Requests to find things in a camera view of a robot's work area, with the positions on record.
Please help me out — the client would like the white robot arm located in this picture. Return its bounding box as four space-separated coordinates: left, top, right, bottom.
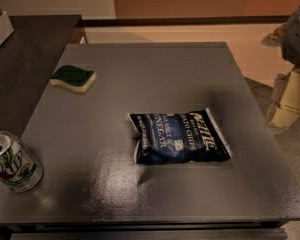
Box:
262 5 300 134

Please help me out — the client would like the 7UP soda can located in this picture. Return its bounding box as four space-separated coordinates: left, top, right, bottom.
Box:
0 131 44 192

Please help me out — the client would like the green and yellow sponge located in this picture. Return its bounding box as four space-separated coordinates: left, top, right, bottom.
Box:
49 65 96 93

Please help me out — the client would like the blue Kettle chips bag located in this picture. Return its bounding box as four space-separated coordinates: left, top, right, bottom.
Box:
129 108 233 165

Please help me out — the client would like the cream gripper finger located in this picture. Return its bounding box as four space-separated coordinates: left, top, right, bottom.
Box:
266 66 300 129

